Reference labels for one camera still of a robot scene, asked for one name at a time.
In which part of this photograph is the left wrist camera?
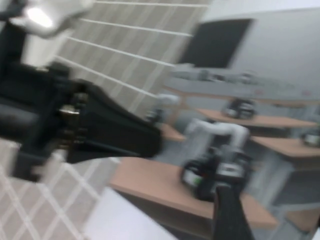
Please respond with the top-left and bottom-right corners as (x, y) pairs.
(12, 0), (94, 39)

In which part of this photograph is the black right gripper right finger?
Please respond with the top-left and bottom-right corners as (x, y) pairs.
(224, 183), (255, 240)

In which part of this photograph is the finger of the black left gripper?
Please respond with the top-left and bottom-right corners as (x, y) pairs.
(67, 112), (163, 165)

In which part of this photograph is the robot brochure with classroom cover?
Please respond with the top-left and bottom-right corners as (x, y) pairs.
(83, 7), (320, 240)

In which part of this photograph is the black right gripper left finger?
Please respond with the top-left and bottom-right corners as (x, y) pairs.
(212, 183), (235, 240)

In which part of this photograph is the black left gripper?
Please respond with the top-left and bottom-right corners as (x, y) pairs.
(0, 62), (161, 181)

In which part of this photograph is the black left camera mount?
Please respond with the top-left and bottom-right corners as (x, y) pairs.
(0, 17), (29, 68)

